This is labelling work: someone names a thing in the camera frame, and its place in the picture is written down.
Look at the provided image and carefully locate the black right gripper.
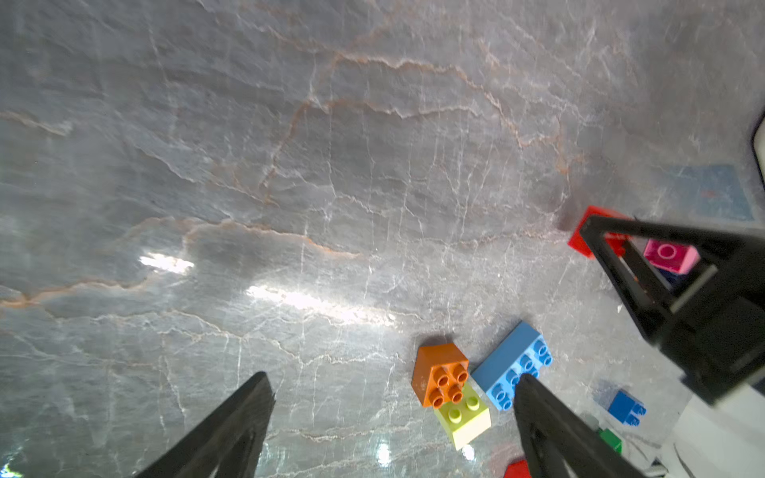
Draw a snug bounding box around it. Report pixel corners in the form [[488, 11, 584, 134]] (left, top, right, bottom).
[[581, 216, 764, 406]]

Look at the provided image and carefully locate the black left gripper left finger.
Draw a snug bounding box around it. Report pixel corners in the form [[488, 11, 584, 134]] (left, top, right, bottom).
[[139, 372, 275, 477]]

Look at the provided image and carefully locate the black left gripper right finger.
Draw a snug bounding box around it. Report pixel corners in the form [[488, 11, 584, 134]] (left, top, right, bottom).
[[513, 374, 643, 478]]

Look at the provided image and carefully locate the pink small lego brick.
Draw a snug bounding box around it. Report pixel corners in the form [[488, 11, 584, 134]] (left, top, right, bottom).
[[643, 239, 699, 275]]

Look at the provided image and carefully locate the red lego brick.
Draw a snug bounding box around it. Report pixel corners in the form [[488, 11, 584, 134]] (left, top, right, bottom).
[[503, 459, 531, 478], [567, 205, 632, 260]]

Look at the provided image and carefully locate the blue small lego brick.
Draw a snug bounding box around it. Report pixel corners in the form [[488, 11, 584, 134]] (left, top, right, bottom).
[[608, 390, 647, 427]]

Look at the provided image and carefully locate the lime green lego brick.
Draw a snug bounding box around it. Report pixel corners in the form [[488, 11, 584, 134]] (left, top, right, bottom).
[[433, 384, 491, 450]]

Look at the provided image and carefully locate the light blue long lego brick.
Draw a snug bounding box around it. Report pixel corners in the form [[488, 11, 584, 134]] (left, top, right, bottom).
[[472, 321, 553, 411]]

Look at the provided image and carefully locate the brown-orange lego brick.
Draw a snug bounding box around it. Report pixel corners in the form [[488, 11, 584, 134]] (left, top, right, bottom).
[[412, 344, 469, 409]]

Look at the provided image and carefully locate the red lego brick front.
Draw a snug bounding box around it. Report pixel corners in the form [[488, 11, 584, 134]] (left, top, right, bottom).
[[503, 459, 531, 478]]

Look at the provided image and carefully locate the blue lid storage box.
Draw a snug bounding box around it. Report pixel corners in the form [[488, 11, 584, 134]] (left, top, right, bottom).
[[752, 118, 765, 182]]

